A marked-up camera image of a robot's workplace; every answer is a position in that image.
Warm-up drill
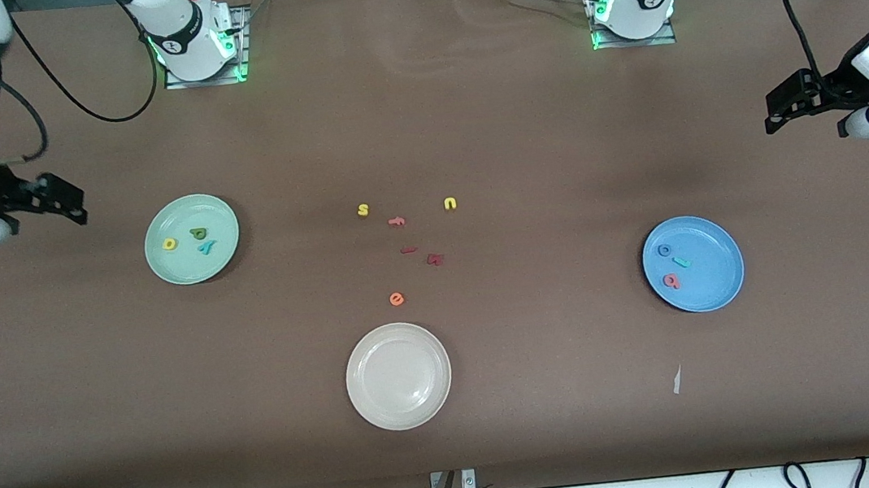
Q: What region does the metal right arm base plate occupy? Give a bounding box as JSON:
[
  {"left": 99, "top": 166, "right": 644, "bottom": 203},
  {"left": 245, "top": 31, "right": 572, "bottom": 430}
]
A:
[{"left": 156, "top": 4, "right": 254, "bottom": 91}]

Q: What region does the beige plate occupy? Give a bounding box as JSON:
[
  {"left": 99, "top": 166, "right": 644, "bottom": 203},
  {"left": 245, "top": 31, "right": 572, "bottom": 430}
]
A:
[{"left": 340, "top": 317, "right": 458, "bottom": 437}]

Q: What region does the green plate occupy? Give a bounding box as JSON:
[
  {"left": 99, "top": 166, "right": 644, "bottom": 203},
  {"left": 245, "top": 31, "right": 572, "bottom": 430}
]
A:
[{"left": 139, "top": 189, "right": 246, "bottom": 290}]

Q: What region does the brown table cover sheet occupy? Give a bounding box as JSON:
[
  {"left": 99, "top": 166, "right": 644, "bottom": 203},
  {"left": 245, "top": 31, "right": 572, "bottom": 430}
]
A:
[{"left": 0, "top": 0, "right": 869, "bottom": 488}]

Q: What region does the blue plate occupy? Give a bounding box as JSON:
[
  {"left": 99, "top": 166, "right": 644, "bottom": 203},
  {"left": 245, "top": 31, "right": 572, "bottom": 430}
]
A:
[{"left": 637, "top": 209, "right": 750, "bottom": 320}]

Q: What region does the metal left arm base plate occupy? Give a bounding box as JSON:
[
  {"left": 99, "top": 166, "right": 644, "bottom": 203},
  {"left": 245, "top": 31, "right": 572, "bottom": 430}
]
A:
[{"left": 587, "top": 0, "right": 678, "bottom": 53}]

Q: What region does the metal table edge bracket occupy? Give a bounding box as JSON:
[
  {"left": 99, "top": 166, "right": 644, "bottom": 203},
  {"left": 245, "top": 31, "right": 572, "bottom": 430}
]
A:
[{"left": 428, "top": 467, "right": 478, "bottom": 488}]

